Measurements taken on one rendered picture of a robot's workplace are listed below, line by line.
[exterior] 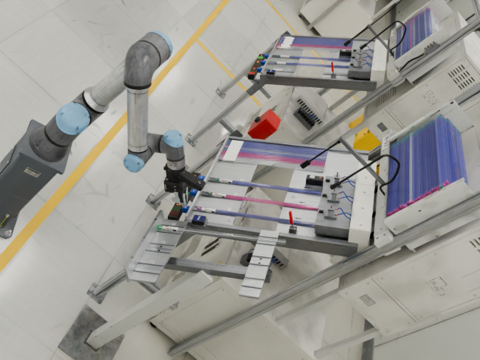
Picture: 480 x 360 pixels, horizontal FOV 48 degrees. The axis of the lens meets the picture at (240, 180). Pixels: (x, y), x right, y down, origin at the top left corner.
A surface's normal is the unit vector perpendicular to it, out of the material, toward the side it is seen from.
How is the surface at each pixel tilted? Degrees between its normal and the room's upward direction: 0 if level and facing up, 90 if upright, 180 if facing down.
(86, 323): 0
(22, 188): 90
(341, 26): 90
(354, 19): 90
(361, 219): 46
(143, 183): 0
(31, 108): 0
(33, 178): 90
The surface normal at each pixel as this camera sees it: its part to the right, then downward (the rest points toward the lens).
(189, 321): -0.25, 0.57
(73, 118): 0.63, -0.40
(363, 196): -0.03, -0.81
